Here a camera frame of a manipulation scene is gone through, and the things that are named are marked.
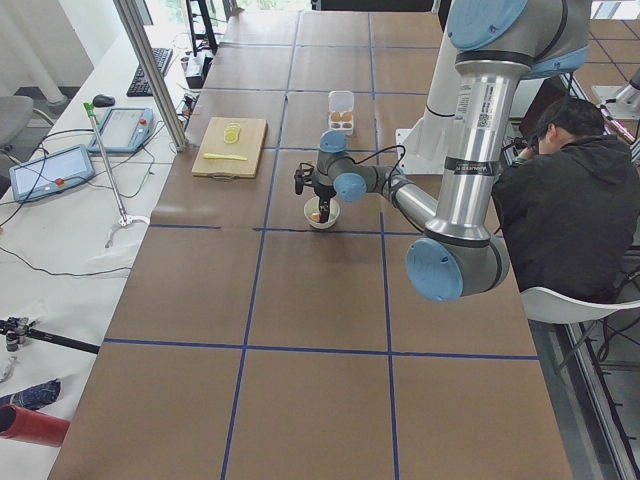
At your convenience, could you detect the bamboo cutting board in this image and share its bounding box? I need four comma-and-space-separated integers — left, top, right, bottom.
191, 117, 267, 178

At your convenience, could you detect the white ceramic bowl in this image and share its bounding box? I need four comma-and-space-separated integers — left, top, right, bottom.
303, 196, 341, 230

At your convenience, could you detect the teach pendant near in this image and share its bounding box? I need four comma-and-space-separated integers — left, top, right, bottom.
9, 145, 95, 203

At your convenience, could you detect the red cylinder bottle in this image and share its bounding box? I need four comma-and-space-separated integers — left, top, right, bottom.
1, 404, 70, 447

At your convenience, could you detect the black tripod clamp tool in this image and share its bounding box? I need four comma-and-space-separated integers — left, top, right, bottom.
1, 317, 100, 354

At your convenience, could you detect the aluminium frame post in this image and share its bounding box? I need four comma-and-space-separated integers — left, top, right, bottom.
113, 0, 188, 152

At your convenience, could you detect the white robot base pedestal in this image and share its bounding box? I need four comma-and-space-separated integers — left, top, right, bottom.
395, 129, 444, 175

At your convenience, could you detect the teach pendant far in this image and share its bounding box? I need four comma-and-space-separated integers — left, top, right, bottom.
97, 107, 154, 155

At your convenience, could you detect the teach pendant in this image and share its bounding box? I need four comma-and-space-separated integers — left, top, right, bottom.
9, 145, 95, 203
97, 107, 154, 155

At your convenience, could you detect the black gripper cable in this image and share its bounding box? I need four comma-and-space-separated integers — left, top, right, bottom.
294, 144, 407, 196

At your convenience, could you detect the dark blue folded umbrella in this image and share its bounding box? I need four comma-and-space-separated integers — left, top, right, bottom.
1, 379, 61, 410

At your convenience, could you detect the black computer mouse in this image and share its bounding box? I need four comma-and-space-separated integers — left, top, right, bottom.
92, 94, 115, 108

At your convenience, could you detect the white plastic chair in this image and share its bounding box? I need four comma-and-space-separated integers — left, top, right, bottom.
519, 286, 640, 376

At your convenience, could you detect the person in black hoodie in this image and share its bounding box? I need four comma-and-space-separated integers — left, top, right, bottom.
492, 98, 639, 303

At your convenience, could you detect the clear plastic egg box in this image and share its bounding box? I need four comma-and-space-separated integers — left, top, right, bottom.
328, 90, 355, 136

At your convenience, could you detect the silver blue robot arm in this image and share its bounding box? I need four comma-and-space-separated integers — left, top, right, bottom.
295, 1, 591, 302

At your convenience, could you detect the yellow plastic knife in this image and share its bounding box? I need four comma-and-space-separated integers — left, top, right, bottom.
202, 153, 248, 161

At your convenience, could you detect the reacher grabber stick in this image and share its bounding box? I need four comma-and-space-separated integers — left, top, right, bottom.
83, 102, 150, 248

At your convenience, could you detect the black keyboard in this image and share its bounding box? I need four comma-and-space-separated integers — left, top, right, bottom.
125, 47, 174, 98

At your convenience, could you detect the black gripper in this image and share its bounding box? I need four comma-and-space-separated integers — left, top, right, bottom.
313, 181, 334, 223

